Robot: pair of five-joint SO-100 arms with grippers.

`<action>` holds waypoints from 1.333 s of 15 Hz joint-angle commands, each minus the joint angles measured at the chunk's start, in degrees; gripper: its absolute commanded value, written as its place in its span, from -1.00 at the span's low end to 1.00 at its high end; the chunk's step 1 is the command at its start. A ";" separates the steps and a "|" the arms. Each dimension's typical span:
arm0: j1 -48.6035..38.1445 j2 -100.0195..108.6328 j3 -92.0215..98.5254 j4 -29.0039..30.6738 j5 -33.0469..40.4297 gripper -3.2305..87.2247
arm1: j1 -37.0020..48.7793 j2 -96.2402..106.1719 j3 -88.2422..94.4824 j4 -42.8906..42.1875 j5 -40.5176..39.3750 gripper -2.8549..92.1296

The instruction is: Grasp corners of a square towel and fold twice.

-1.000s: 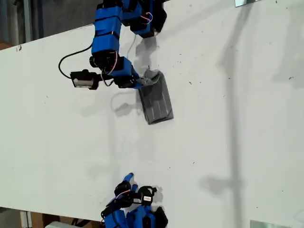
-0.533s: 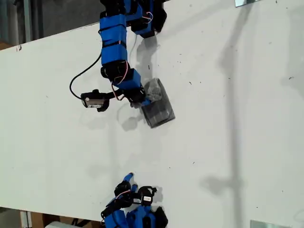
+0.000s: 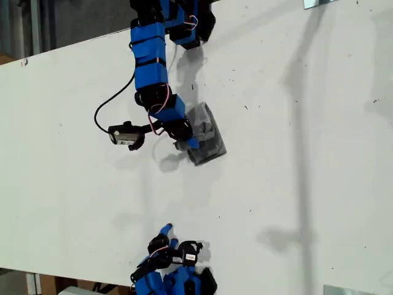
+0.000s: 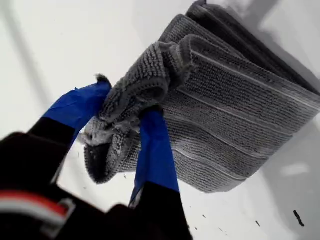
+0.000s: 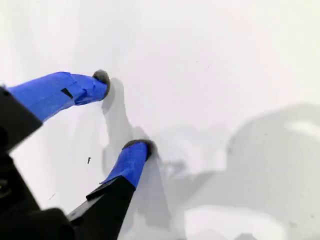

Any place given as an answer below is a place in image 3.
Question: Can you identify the black camera mount stalk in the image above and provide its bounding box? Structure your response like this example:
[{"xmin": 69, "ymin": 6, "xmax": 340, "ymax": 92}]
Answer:
[{"xmin": 139, "ymin": 122, "xmax": 165, "ymax": 135}]

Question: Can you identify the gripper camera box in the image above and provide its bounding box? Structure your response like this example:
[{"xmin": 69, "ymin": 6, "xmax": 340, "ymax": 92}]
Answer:
[
  {"xmin": 179, "ymin": 240, "xmax": 204, "ymax": 267},
  {"xmin": 107, "ymin": 121, "xmax": 145, "ymax": 151}
]

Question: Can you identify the white plastic container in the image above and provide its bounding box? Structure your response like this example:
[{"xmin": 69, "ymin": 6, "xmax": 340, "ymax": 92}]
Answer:
[{"xmin": 56, "ymin": 285, "xmax": 93, "ymax": 295}]

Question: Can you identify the grey striped square towel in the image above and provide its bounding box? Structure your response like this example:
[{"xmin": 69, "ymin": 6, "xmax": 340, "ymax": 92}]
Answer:
[{"xmin": 185, "ymin": 102, "xmax": 228, "ymax": 167}]

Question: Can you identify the black camera cable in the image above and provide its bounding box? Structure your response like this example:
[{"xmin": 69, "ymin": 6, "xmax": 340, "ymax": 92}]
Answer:
[{"xmin": 93, "ymin": 72, "xmax": 138, "ymax": 135}]

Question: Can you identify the brown cardboard box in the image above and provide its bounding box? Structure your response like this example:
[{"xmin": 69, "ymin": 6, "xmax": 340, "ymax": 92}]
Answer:
[{"xmin": 39, "ymin": 274, "xmax": 123, "ymax": 295}]

